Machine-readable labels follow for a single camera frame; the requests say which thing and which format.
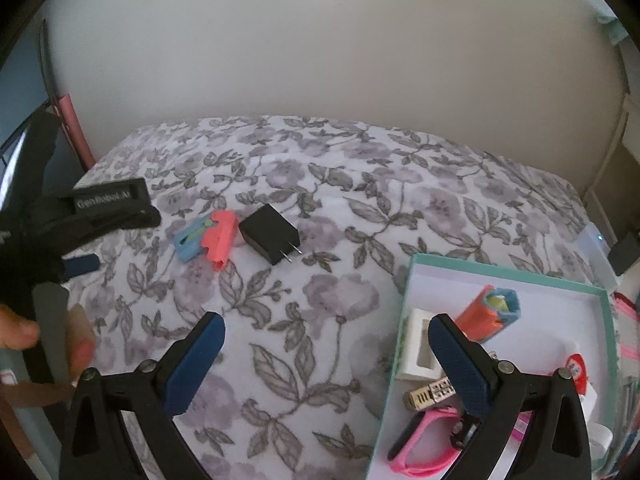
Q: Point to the pink smart watch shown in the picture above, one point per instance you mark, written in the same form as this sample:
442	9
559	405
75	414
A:
425	430

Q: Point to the gold patterned lighter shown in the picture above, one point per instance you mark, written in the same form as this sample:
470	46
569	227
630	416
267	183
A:
425	395

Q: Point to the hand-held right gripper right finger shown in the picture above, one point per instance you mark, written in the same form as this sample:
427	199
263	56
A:
457	365

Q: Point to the person's left hand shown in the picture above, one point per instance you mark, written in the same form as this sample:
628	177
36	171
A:
80	345

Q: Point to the dark blue cabinet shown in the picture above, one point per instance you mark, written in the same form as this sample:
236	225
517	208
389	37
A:
17	100

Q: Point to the pale green cloth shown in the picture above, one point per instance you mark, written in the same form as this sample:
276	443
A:
614	27

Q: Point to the black wall charger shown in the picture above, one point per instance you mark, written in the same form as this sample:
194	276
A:
265	232

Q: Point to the dark grey box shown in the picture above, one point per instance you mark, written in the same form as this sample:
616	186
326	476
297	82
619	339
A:
625	255

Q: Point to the teal shallow box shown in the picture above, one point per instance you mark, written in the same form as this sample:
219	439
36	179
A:
540	305

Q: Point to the black toy car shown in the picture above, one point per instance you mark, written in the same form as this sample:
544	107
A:
462	432

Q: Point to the orange and blue plastic case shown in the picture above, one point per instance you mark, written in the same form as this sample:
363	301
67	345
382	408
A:
220	240
480	317

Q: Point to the pink mesh pouch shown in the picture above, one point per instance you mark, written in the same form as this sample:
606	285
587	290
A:
629	320

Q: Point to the grey floral blanket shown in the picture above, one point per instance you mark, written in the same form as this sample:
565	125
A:
300	310

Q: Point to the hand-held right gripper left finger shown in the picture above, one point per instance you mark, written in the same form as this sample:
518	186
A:
197	360

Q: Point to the beige wooden post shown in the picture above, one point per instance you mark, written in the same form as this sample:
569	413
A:
612	160

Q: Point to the white plastic device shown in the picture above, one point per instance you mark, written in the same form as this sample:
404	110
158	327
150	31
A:
595	255

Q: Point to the white hair claw clip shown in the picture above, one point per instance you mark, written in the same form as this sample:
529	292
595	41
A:
412	340

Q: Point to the pink board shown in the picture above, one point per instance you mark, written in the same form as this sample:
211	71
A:
75	130

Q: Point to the small red bottle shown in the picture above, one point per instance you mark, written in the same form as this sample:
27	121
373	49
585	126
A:
579	367

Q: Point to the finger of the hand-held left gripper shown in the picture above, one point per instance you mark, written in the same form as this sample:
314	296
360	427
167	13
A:
82	265

